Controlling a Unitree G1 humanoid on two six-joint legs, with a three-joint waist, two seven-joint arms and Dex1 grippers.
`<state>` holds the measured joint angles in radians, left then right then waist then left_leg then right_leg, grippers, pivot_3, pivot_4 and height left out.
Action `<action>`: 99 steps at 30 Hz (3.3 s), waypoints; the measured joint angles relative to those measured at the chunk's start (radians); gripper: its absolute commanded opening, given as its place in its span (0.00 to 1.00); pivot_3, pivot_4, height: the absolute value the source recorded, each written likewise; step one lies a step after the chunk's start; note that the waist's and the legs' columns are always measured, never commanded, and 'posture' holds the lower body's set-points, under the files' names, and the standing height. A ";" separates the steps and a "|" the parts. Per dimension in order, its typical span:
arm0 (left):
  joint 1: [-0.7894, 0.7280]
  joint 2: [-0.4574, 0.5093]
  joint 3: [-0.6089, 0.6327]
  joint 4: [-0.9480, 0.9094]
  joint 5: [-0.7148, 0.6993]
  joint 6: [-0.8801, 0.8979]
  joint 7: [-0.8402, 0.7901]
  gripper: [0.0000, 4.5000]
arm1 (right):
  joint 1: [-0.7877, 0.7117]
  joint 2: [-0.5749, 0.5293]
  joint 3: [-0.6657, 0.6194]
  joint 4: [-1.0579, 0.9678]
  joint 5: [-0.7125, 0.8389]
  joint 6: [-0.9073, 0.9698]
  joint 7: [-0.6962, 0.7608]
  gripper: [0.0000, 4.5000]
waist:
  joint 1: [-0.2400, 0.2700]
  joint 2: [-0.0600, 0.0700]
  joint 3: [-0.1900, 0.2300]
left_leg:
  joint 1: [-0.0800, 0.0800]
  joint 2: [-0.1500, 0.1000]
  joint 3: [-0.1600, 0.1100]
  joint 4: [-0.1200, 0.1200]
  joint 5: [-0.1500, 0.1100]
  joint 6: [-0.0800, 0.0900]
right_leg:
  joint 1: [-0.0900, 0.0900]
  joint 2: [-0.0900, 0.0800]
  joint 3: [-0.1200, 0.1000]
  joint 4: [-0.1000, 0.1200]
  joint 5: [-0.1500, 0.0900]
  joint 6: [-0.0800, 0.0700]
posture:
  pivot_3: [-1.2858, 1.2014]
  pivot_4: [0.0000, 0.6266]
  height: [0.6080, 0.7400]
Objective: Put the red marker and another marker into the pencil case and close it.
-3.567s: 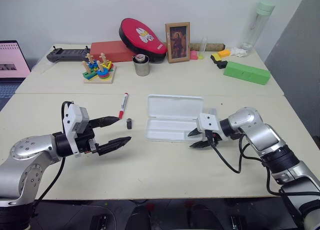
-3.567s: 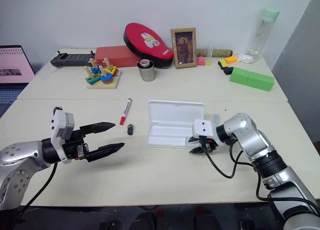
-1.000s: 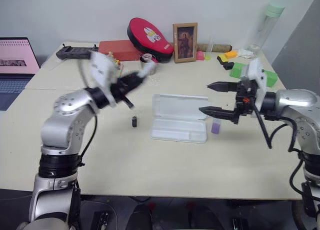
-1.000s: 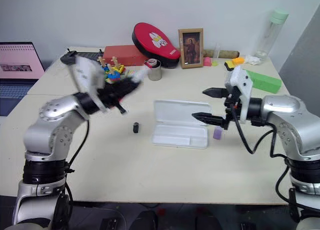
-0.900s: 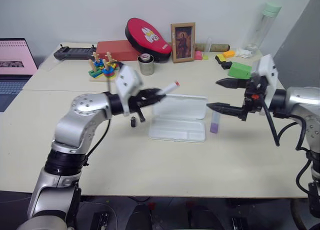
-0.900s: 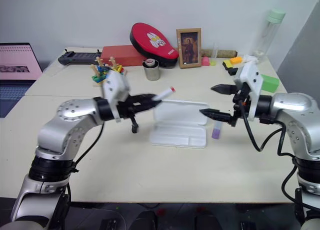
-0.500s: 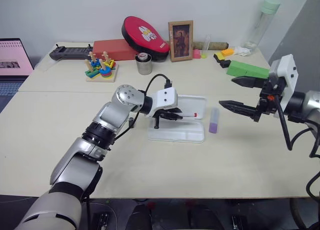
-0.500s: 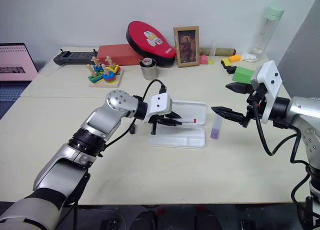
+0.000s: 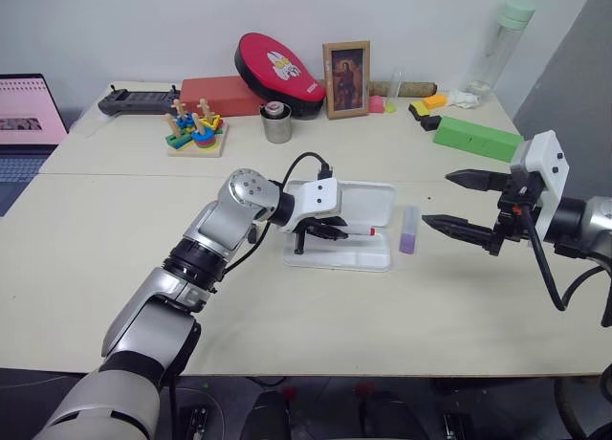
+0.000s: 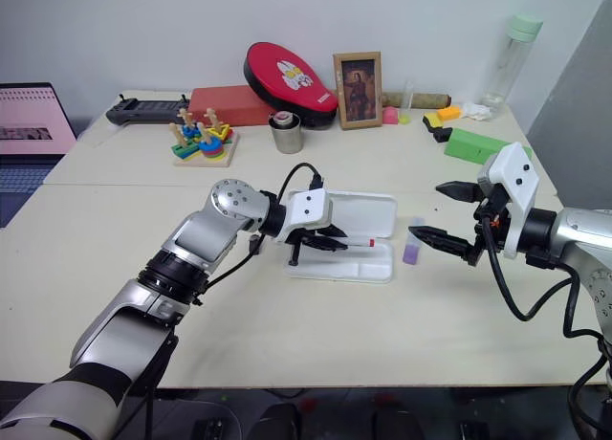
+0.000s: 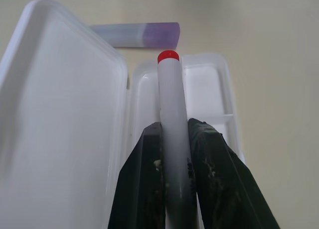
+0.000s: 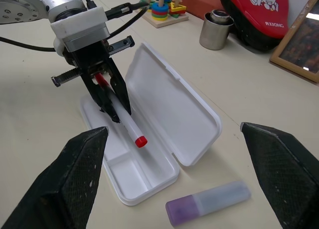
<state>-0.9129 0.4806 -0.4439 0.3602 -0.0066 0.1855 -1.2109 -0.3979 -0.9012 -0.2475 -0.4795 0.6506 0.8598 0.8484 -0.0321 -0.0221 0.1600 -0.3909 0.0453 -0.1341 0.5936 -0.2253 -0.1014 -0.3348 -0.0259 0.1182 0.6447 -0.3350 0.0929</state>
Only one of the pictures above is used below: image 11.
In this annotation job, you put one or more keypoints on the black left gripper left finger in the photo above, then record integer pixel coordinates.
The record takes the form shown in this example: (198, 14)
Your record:
(139, 184)

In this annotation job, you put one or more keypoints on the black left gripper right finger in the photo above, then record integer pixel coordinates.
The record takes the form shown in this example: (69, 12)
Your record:
(224, 184)

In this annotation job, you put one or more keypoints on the white marker with red end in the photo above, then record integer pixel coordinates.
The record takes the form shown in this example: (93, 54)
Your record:
(173, 119)

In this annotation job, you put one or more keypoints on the white translucent plastic pencil case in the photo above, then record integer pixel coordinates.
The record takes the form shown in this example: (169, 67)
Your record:
(64, 119)

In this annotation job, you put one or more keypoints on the white marker with purple cap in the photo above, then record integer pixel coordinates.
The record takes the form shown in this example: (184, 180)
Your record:
(147, 34)

